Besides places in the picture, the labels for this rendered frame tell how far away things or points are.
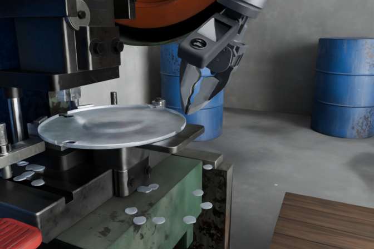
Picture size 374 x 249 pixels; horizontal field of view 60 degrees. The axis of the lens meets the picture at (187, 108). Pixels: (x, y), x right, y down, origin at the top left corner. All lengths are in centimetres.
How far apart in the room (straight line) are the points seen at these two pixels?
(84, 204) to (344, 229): 85
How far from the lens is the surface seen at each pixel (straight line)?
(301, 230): 116
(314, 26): 383
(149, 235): 66
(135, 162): 67
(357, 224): 125
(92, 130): 64
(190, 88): 57
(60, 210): 58
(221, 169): 85
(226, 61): 54
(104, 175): 65
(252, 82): 398
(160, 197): 67
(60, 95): 73
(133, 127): 63
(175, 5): 95
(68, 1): 59
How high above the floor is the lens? 97
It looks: 14 degrees down
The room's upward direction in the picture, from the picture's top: straight up
